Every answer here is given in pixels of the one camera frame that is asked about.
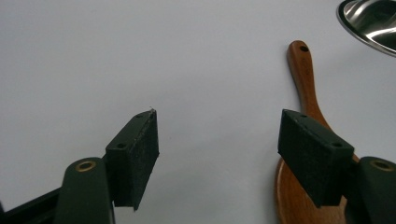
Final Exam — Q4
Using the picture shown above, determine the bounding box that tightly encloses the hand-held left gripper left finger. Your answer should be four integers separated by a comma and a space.
104, 108, 161, 212

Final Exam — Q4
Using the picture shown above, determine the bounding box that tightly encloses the stainless steel bowl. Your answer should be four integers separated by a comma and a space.
335, 0, 396, 58

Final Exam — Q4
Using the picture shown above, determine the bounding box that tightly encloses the wooden spoon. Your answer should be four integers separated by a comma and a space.
275, 39, 361, 224

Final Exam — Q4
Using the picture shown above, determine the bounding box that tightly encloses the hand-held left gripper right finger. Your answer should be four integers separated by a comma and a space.
277, 108, 356, 209

